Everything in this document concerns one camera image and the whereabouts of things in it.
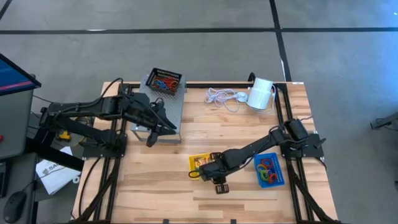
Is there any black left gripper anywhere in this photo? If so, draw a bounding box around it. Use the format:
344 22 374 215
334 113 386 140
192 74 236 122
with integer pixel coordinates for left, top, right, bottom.
132 100 178 148

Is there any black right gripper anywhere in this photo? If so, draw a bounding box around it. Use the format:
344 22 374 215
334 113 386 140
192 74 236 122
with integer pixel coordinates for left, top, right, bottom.
198 156 233 195

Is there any yellow green crayon box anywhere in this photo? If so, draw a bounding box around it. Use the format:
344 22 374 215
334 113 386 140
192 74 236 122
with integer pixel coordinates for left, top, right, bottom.
194 156 212 169

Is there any yellow plastic basket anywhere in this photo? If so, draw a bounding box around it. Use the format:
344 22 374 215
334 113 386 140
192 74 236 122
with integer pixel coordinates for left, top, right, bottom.
188 152 216 180

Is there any red rubber band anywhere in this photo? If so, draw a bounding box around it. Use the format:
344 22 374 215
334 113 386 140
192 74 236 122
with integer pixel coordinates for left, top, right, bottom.
161 77 180 91

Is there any blue plastic basket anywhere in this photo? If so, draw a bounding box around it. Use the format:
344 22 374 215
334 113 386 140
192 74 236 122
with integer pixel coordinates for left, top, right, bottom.
253 152 285 189

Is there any black plastic basket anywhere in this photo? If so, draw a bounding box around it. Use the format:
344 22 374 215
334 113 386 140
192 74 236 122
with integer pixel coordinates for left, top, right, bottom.
145 67 183 95

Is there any white desk lamp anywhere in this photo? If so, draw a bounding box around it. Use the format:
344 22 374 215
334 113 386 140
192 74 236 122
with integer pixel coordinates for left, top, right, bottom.
247 77 275 111

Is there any dark desk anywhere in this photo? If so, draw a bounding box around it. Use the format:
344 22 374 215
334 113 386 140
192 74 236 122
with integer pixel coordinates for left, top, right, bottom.
0 152 40 224

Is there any grey perforated metal shelf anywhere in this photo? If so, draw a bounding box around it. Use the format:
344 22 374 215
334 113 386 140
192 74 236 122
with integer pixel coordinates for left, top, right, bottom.
130 73 187 144

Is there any black stand leg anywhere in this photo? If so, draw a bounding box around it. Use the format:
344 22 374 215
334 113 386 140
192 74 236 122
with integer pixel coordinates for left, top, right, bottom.
24 136 85 172

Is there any white paper booklet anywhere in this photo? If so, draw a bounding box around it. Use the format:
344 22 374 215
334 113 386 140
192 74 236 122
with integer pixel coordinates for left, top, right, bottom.
35 146 81 196

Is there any grey cabinet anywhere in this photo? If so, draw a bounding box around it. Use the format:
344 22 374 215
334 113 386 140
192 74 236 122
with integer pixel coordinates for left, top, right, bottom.
0 88 35 160

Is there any monitor with blue screen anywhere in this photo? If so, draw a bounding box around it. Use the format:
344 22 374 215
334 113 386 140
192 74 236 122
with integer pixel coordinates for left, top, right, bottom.
0 52 42 96

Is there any black computer mouse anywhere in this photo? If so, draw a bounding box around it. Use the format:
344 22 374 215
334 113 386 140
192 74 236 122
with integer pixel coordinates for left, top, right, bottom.
2 191 28 224

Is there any black keyboard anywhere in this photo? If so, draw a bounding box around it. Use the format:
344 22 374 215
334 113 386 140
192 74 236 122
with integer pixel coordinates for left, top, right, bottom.
0 161 7 198

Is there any grey stand foot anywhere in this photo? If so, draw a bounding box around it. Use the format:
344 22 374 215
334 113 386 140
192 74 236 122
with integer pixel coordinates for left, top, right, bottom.
370 111 398 130

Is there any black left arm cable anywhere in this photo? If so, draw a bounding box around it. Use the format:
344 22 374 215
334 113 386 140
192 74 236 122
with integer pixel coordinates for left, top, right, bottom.
93 77 165 108

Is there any white coiled power cable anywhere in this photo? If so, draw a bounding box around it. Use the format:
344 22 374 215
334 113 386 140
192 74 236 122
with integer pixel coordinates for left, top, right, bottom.
204 87 249 108

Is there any yellow cable connector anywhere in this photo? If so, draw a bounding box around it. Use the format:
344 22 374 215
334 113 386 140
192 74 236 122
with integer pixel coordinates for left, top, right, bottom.
57 116 94 142

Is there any thin black cable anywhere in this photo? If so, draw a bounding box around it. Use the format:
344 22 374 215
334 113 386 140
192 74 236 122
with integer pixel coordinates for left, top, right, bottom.
32 94 53 105

